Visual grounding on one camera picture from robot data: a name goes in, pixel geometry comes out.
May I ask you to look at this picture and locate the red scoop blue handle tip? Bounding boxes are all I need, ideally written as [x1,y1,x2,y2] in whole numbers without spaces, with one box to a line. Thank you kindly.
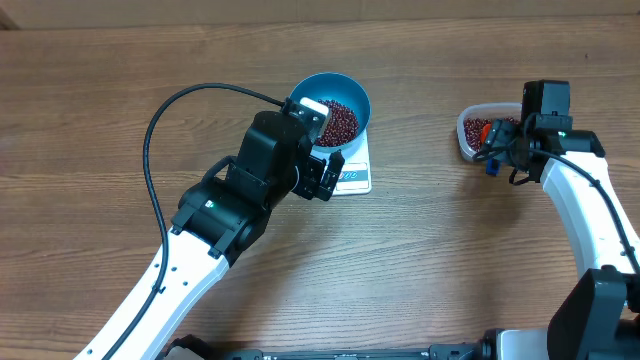
[481,123,501,177]

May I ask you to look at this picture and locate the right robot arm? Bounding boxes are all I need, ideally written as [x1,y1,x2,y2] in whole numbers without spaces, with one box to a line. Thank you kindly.
[471,80,639,360]

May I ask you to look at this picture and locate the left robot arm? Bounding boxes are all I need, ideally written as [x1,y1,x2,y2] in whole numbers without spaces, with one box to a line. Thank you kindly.
[78,97,344,359]

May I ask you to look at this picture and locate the white digital kitchen scale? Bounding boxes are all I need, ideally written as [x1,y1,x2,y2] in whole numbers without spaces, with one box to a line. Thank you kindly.
[333,131,372,196]

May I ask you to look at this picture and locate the red beans in bowl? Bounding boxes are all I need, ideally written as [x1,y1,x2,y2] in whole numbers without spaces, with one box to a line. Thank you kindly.
[315,100,359,147]

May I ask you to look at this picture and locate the blue bowl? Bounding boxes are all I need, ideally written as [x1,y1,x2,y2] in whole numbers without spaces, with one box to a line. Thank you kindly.
[289,72,372,158]

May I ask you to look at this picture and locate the clear plastic container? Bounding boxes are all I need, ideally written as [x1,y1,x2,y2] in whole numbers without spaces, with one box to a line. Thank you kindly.
[456,102,522,162]

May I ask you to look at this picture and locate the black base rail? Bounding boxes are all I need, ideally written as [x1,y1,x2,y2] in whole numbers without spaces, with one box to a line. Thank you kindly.
[158,344,491,360]

